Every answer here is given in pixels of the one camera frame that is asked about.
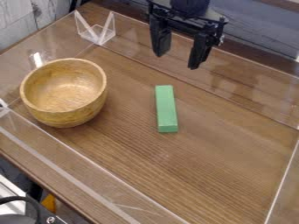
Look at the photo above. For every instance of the brown wooden bowl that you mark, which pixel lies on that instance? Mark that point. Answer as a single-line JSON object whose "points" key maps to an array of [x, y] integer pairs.
{"points": [[64, 92]]}

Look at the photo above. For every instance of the clear acrylic enclosure wall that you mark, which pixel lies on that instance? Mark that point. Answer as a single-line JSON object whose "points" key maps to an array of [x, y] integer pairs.
{"points": [[214, 173]]}

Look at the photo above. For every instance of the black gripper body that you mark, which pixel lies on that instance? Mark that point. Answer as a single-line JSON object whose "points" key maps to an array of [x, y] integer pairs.
{"points": [[190, 16]]}

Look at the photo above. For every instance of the clear acrylic corner bracket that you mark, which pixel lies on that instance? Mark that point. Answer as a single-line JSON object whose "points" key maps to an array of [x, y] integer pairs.
{"points": [[97, 34]]}

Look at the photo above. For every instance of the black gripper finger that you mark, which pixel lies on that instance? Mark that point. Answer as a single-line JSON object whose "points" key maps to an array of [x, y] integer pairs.
{"points": [[160, 35], [200, 50]]}

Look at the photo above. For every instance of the black device with cable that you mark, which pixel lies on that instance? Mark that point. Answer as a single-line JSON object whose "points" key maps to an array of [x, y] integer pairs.
{"points": [[23, 210]]}

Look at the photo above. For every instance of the yellow object under table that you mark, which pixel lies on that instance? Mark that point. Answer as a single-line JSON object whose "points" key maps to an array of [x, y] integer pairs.
{"points": [[49, 203]]}

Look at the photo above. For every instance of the green rectangular block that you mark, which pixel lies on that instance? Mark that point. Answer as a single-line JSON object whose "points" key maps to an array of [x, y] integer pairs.
{"points": [[166, 109]]}

